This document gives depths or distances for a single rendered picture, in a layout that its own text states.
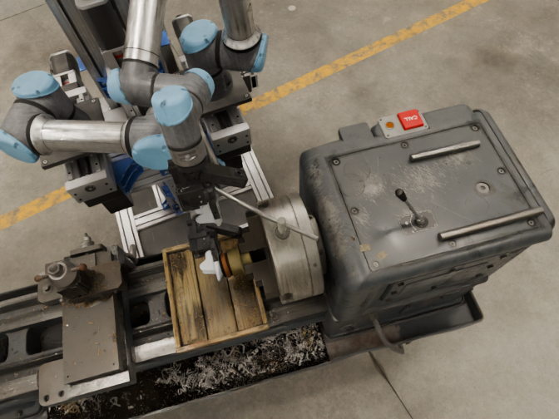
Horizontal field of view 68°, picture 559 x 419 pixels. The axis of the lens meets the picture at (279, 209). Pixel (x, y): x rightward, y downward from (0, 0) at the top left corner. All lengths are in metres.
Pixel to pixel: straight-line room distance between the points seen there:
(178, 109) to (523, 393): 2.15
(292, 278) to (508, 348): 1.60
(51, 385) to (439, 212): 1.25
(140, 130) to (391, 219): 0.68
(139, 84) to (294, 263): 0.57
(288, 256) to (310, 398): 1.26
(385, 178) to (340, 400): 1.36
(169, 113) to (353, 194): 0.55
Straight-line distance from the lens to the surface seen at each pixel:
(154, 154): 1.09
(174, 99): 0.82
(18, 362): 1.68
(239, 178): 0.94
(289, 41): 3.40
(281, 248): 1.10
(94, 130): 1.20
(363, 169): 1.19
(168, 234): 2.33
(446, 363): 2.39
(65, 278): 1.33
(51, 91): 1.39
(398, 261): 1.09
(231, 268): 1.22
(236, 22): 1.23
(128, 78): 0.97
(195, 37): 1.35
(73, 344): 1.46
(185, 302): 1.46
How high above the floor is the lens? 2.25
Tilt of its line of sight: 63 degrees down
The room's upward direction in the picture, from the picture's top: 5 degrees counter-clockwise
